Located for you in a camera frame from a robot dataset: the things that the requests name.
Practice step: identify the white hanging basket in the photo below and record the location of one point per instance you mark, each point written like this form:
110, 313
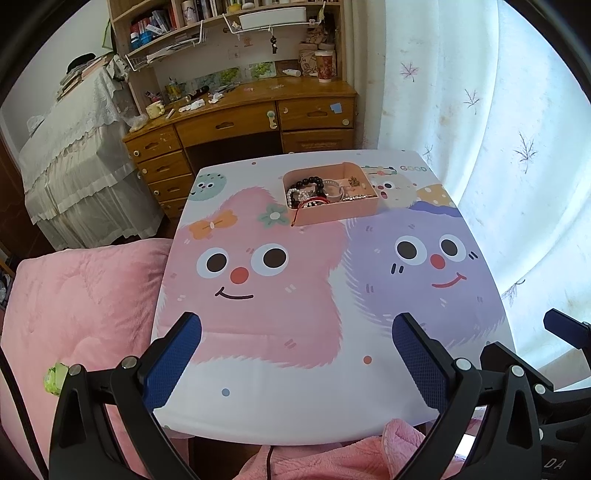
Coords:
272, 18

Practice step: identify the small green packet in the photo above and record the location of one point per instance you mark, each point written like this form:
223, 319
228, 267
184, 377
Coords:
55, 378

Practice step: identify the pink quilted blanket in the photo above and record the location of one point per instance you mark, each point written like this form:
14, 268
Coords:
69, 300

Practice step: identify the clear plastic bag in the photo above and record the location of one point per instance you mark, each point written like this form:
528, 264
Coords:
137, 122

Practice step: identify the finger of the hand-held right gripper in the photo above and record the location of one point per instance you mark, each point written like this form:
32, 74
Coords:
568, 327
498, 353

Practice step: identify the yellow mug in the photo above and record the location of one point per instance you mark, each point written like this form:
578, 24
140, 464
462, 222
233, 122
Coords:
154, 110

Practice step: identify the stack of books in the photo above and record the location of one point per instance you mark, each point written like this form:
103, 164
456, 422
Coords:
83, 74

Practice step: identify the blue sticker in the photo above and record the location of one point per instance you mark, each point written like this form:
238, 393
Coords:
336, 108

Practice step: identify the white lace bed cover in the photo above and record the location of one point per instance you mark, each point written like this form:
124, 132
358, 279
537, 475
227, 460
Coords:
69, 138

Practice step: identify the wooden bookshelf hutch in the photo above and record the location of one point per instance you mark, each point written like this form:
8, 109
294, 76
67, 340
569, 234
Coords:
121, 27

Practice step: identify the red paper cup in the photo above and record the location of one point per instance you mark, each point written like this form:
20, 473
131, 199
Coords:
325, 69

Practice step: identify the pink fleece clothing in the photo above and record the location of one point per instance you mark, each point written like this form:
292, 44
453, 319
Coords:
332, 461

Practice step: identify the pink plastic tray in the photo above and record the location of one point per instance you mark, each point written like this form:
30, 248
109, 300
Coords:
341, 212

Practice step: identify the wooden desk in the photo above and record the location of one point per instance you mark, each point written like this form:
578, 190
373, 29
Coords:
300, 90

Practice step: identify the crumpled white tissue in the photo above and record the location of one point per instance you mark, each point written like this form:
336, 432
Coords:
194, 106

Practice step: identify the black tube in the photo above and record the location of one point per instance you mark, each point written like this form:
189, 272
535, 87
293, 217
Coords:
198, 92

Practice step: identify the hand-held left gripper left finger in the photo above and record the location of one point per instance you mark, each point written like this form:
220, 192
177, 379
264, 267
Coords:
171, 364

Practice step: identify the white leaf print curtain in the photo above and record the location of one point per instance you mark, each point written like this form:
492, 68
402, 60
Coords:
461, 92

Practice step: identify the glass pen holder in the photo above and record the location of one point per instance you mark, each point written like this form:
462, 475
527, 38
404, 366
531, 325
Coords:
172, 91

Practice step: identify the small white bottle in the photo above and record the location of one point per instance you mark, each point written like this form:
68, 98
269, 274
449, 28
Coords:
292, 72

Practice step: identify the clear bangle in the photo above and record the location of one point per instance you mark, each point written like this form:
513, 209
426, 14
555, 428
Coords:
333, 184

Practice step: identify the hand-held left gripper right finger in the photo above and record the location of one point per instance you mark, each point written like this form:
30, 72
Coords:
420, 364

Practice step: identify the hanging key bunch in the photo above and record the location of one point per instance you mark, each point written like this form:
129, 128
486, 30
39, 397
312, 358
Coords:
274, 45

